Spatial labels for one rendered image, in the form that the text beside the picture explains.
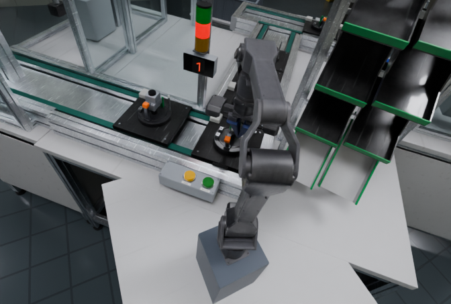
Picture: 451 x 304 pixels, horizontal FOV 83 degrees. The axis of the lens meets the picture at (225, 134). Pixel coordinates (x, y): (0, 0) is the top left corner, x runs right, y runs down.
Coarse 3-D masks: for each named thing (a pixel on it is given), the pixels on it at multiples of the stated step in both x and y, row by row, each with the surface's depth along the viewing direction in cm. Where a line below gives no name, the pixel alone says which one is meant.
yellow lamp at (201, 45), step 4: (196, 40) 87; (200, 40) 86; (204, 40) 86; (208, 40) 88; (196, 44) 88; (200, 44) 87; (204, 44) 88; (208, 44) 89; (196, 48) 89; (200, 48) 88; (204, 48) 89; (208, 48) 90
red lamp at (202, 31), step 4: (196, 24) 83; (200, 24) 82; (204, 24) 83; (208, 24) 83; (196, 28) 84; (200, 28) 83; (204, 28) 83; (208, 28) 84; (196, 32) 85; (200, 32) 84; (204, 32) 84; (208, 32) 85; (196, 36) 86; (200, 36) 85; (204, 36) 85; (208, 36) 86
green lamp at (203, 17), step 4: (196, 8) 80; (200, 8) 79; (208, 8) 79; (196, 12) 81; (200, 12) 80; (204, 12) 79; (208, 12) 80; (196, 16) 82; (200, 16) 80; (204, 16) 80; (208, 16) 81; (196, 20) 82; (200, 20) 81; (204, 20) 81; (208, 20) 82
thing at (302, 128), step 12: (312, 96) 82; (324, 96) 82; (312, 108) 81; (324, 108) 80; (336, 108) 80; (348, 108) 80; (300, 120) 78; (312, 120) 79; (324, 120) 79; (336, 120) 79; (300, 132) 78; (312, 132) 78; (324, 132) 78; (336, 132) 77; (336, 144) 74
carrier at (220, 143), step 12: (216, 120) 107; (204, 132) 103; (216, 132) 101; (228, 132) 98; (204, 144) 99; (216, 144) 97; (252, 144) 102; (192, 156) 96; (204, 156) 95; (216, 156) 96; (228, 156) 96; (228, 168) 94
